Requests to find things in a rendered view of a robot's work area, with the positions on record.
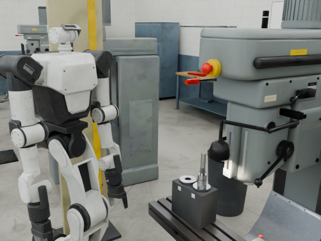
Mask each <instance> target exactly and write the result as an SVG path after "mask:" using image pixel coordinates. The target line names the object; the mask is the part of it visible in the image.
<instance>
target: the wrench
mask: <svg viewBox="0 0 321 241"><path fill-rule="evenodd" d="M180 26H181V27H205V28H207V27H208V28H237V26H218V25H180Z"/></svg>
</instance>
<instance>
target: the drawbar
mask: <svg viewBox="0 0 321 241"><path fill-rule="evenodd" d="M268 16H269V11H263V15H262V17H268ZM261 28H268V18H262V25H261Z"/></svg>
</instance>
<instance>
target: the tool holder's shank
mask: <svg viewBox="0 0 321 241"><path fill-rule="evenodd" d="M205 162H206V153H201V167H200V174H201V175H204V174H205V173H206V171H205Z"/></svg>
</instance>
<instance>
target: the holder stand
mask: <svg viewBox="0 0 321 241"><path fill-rule="evenodd" d="M217 197H218V189H216V188H214V187H212V186H210V185H209V184H208V183H207V184H206V187H205V188H199V187H198V186H197V179H196V178H195V177H194V176H191V175H184V176H181V177H180V178H178V179H175V180H173V181H172V201H171V211H172V212H174V213H175V214H177V215H178V216H180V217H181V218H183V219H185V220H186V221H188V222H189V223H191V224H192V225H194V226H196V227H197V228H199V229H202V228H204V227H206V226H208V225H210V224H212V223H213V222H215V221H216V210H217Z"/></svg>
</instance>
